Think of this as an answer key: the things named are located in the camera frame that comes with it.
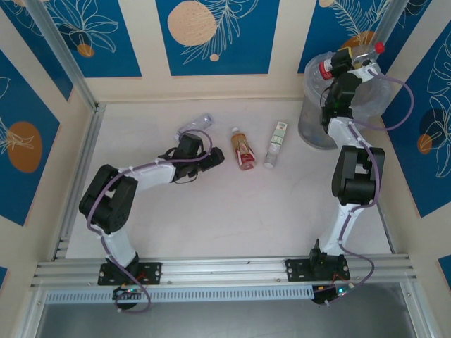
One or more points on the clear bottle red cap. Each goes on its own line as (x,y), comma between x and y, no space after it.
(370,54)

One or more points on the clear bottle red white label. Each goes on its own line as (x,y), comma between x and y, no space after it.
(326,69)

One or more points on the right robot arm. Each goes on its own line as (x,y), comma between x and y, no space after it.
(356,176)

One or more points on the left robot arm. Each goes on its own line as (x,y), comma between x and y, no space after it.
(116,246)

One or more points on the clear plastic bin liner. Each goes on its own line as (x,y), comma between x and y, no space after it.
(373,98)

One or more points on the grey metal mesh bin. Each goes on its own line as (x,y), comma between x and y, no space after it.
(311,126)

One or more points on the red gold label bottle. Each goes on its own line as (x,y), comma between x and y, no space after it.
(242,149)

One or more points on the bluish clear bottle white cap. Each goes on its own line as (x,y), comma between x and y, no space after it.
(199,122)

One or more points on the clear bottle green white label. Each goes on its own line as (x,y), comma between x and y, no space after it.
(278,137)

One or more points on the grey metal sheet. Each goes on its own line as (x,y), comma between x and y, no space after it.
(225,320)

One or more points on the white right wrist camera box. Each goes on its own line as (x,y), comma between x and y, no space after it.
(363,74)

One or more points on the blue floral wall panel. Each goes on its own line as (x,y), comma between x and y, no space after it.
(116,53)
(21,105)
(430,158)
(317,28)
(31,45)
(246,53)
(423,21)

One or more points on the aluminium mounting rail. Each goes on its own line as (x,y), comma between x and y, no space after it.
(225,271)

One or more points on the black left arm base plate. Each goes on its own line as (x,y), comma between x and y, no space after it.
(151,273)

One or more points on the aluminium side rail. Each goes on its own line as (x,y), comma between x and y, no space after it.
(81,176)

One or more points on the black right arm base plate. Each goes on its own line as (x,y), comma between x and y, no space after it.
(296,269)

